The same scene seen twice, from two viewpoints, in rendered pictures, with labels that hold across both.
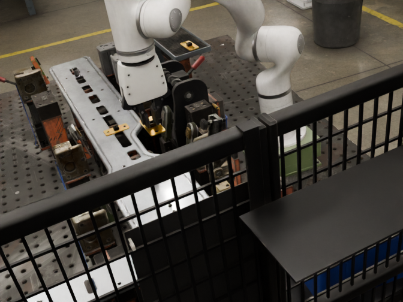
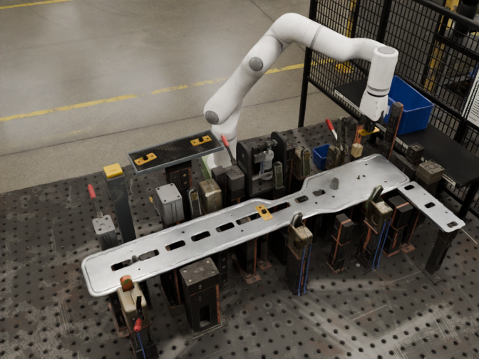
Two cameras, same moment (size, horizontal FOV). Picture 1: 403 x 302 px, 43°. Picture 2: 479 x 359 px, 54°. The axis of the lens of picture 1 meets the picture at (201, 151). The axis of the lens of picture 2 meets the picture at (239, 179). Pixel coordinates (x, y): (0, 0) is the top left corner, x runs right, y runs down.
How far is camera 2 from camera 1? 237 cm
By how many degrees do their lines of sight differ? 72
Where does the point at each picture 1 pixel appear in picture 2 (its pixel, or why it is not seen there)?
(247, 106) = (143, 191)
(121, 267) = (413, 194)
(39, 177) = (214, 348)
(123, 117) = (244, 210)
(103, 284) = (427, 200)
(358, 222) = not seen: outside the picture
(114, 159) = (306, 209)
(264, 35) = not seen: hidden behind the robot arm
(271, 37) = not seen: hidden behind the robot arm
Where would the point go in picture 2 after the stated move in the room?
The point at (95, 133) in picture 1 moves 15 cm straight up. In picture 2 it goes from (267, 225) to (269, 197)
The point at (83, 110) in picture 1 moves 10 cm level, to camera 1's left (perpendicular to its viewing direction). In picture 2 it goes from (222, 240) to (224, 261)
